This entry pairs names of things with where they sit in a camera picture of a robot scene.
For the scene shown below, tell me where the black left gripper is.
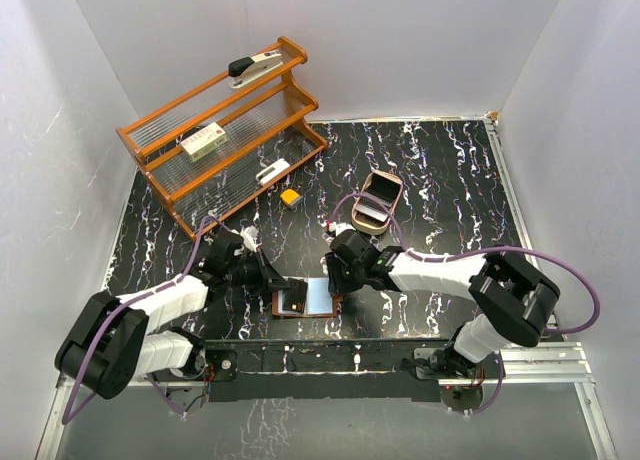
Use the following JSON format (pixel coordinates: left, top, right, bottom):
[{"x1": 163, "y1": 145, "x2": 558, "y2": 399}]
[{"x1": 225, "y1": 247, "x2": 290, "y2": 296}]

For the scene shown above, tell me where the black VIP credit card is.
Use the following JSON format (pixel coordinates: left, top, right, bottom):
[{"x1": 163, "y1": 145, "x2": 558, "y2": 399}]
[{"x1": 282, "y1": 278, "x2": 308, "y2": 314}]

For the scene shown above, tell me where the brown leather card holder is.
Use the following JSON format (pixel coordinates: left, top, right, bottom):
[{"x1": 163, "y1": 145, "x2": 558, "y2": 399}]
[{"x1": 272, "y1": 277, "x2": 344, "y2": 318}]

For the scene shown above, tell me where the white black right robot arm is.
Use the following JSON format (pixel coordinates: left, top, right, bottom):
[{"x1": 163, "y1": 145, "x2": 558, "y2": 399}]
[{"x1": 325, "y1": 229, "x2": 560, "y2": 378}]

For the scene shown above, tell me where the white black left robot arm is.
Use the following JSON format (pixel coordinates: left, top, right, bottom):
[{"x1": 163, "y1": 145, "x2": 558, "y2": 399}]
[{"x1": 54, "y1": 229, "x2": 290, "y2": 399}]

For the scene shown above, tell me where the cream oval card tray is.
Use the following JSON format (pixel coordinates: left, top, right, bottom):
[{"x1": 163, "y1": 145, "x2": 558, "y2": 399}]
[{"x1": 350, "y1": 171, "x2": 405, "y2": 236}]

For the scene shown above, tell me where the yellow grey eraser block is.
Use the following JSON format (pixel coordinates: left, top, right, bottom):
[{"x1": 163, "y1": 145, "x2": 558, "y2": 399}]
[{"x1": 280, "y1": 189, "x2": 302, "y2": 209}]

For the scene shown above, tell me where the small white black device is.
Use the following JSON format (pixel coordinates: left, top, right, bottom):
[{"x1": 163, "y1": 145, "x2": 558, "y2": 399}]
[{"x1": 255, "y1": 158, "x2": 290, "y2": 186}]

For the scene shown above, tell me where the orange wooden shelf rack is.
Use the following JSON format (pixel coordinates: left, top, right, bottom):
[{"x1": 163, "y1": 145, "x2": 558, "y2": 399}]
[{"x1": 117, "y1": 36, "x2": 328, "y2": 238}]

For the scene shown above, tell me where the white staples box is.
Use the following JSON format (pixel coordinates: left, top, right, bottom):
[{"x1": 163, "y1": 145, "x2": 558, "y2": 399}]
[{"x1": 180, "y1": 122, "x2": 228, "y2": 163}]

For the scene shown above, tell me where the black white stapler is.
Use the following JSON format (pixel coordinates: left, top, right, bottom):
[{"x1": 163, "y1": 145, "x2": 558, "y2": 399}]
[{"x1": 227, "y1": 50, "x2": 283, "y2": 90}]

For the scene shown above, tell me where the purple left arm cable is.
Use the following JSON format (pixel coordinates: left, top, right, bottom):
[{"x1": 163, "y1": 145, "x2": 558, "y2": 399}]
[{"x1": 59, "y1": 215, "x2": 246, "y2": 426}]

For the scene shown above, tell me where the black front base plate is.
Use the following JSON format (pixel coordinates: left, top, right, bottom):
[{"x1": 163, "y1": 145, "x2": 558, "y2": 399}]
[{"x1": 206, "y1": 338, "x2": 445, "y2": 403}]

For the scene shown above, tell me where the aluminium frame rail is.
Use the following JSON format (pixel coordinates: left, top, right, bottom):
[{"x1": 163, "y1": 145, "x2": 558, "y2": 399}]
[{"x1": 483, "y1": 111, "x2": 617, "y2": 459}]

